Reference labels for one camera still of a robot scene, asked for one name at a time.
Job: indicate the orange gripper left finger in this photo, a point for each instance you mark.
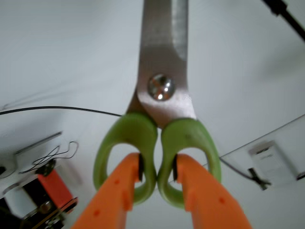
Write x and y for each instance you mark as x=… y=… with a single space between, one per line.
x=108 y=208

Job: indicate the green handled scissors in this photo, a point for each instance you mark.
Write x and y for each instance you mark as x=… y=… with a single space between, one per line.
x=160 y=120

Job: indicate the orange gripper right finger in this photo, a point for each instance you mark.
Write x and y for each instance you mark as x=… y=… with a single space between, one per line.
x=210 y=204

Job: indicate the black rod upper right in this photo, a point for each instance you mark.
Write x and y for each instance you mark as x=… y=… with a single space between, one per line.
x=279 y=8

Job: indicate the orange black robot base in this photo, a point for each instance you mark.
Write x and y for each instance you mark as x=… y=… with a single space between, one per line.
x=40 y=203

